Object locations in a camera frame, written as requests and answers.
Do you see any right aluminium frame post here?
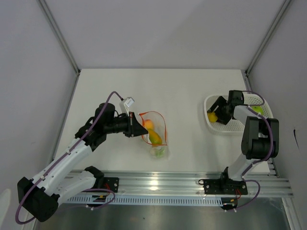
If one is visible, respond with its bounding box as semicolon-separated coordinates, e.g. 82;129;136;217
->
245;0;294;78

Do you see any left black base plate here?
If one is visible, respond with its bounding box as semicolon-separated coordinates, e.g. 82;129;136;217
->
95;177;119;193

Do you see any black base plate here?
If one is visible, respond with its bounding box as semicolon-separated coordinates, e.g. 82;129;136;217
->
198;179;248;195
95;177;119;193

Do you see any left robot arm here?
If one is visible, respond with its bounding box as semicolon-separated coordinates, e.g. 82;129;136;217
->
15;103;148;225

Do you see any left aluminium frame post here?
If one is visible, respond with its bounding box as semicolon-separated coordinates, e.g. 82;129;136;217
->
36;0;81;76

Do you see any white slotted cable duct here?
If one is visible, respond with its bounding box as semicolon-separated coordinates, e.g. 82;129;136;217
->
64;194;237;207

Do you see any orange pink peach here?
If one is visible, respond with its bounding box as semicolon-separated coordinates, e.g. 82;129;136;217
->
143;119;154;130

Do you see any yellow green mango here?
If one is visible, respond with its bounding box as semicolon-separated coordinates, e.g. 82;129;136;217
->
148;129;163;145

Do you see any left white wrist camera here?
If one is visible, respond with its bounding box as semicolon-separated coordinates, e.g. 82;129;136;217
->
119;97;135;115

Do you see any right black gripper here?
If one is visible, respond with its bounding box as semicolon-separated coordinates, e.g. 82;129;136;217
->
206;96;231;125

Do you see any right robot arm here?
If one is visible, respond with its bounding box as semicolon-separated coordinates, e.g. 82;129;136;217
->
203;90;279;195

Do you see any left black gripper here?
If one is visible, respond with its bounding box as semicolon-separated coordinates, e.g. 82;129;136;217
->
105;112;148;138

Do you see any green apple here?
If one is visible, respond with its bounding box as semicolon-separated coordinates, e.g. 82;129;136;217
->
251;106;263;115

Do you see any aluminium frame post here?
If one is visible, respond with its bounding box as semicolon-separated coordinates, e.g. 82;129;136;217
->
245;0;294;78
36;0;81;76

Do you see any clear zip top bag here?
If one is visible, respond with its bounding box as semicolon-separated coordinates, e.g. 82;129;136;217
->
138;111;169;159

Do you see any aluminium mounting rail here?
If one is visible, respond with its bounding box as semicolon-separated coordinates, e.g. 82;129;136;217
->
32;170;295;198

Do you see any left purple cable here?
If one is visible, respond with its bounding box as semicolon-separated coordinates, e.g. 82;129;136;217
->
14;91;123;224

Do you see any white perforated plastic basket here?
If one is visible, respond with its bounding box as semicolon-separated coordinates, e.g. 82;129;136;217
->
203;92;262;136

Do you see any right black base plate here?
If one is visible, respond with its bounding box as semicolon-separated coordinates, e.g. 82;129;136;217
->
198;179;248;195

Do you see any white cauliflower with leaves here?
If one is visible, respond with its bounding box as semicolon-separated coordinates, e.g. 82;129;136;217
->
149;147;166;158

